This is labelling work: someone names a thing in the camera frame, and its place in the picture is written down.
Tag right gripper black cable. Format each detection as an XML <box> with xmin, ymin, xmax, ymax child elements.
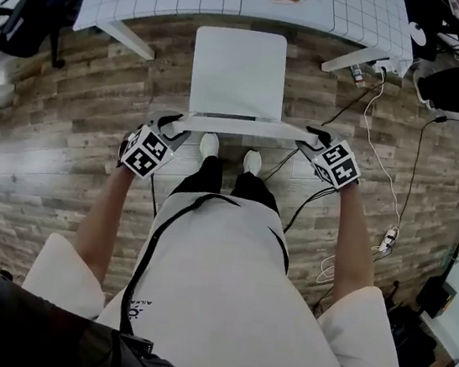
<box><xmin>284</xmin><ymin>178</ymin><xmax>340</xmax><ymax>240</ymax></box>

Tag person's white shirt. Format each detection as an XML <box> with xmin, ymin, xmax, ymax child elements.
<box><xmin>11</xmin><ymin>168</ymin><xmax>425</xmax><ymax>367</ymax></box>

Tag white power strip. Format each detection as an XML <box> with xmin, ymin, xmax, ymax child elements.
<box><xmin>378</xmin><ymin>226</ymin><xmax>401</xmax><ymax>254</ymax></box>
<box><xmin>368</xmin><ymin>57</ymin><xmax>399</xmax><ymax>76</ymax></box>

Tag white floor cable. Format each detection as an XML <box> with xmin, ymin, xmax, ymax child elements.
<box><xmin>347</xmin><ymin>68</ymin><xmax>421</xmax><ymax>233</ymax></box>

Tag person's left forearm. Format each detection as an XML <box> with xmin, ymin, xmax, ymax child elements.
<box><xmin>70</xmin><ymin>160</ymin><xmax>139</xmax><ymax>287</ymax></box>

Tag white round disc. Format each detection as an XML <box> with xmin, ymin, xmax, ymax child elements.
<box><xmin>404</xmin><ymin>20</ymin><xmax>430</xmax><ymax>47</ymax></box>

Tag black floor cable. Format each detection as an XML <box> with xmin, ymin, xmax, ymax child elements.
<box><xmin>321</xmin><ymin>60</ymin><xmax>389</xmax><ymax>135</ymax></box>
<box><xmin>395</xmin><ymin>113</ymin><xmax>447</xmax><ymax>237</ymax></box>

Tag person's right forearm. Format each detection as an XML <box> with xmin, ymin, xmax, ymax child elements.
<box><xmin>322</xmin><ymin>181</ymin><xmax>387</xmax><ymax>307</ymax></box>

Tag person's white shoe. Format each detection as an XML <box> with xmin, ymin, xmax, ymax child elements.
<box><xmin>241</xmin><ymin>149</ymin><xmax>264</xmax><ymax>178</ymax></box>
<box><xmin>197</xmin><ymin>130</ymin><xmax>222</xmax><ymax>161</ymax></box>

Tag person's right white shoe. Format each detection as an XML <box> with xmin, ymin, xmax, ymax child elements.
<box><xmin>241</xmin><ymin>149</ymin><xmax>264</xmax><ymax>178</ymax></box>

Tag person's left white shoe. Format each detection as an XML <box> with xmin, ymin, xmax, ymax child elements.
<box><xmin>197</xmin><ymin>130</ymin><xmax>222</xmax><ymax>161</ymax></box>

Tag white table with grid cloth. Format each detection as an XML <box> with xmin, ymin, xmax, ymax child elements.
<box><xmin>69</xmin><ymin>0</ymin><xmax>422</xmax><ymax>97</ymax></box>

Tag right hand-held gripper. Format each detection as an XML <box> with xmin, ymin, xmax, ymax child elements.
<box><xmin>289</xmin><ymin>122</ymin><xmax>369</xmax><ymax>195</ymax></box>

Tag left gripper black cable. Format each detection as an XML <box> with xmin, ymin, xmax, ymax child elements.
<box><xmin>144</xmin><ymin>175</ymin><xmax>164</xmax><ymax>216</ymax></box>

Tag white chair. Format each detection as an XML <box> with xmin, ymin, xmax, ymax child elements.
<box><xmin>173</xmin><ymin>22</ymin><xmax>333</xmax><ymax>152</ymax></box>

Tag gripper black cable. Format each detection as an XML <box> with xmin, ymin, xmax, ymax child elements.
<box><xmin>284</xmin><ymin>178</ymin><xmax>340</xmax><ymax>240</ymax></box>
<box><xmin>144</xmin><ymin>175</ymin><xmax>164</xmax><ymax>216</ymax></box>

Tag black bag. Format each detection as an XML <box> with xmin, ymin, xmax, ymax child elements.
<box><xmin>377</xmin><ymin>301</ymin><xmax>444</xmax><ymax>367</ymax></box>

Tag person's black trousers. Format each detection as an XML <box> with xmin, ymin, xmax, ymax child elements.
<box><xmin>170</xmin><ymin>150</ymin><xmax>287</xmax><ymax>218</ymax></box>

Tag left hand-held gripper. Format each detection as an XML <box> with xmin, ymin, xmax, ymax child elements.
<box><xmin>117</xmin><ymin>104</ymin><xmax>195</xmax><ymax>184</ymax></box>

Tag black cable on shirt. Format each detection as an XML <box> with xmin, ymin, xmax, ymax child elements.
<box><xmin>117</xmin><ymin>183</ymin><xmax>299</xmax><ymax>358</ymax></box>

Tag small bottle with red label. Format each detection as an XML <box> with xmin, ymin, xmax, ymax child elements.
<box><xmin>347</xmin><ymin>63</ymin><xmax>368</xmax><ymax>89</ymax></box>

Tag black box with yellow edge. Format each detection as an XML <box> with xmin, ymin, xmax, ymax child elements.
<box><xmin>413</xmin><ymin>272</ymin><xmax>459</xmax><ymax>323</ymax></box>

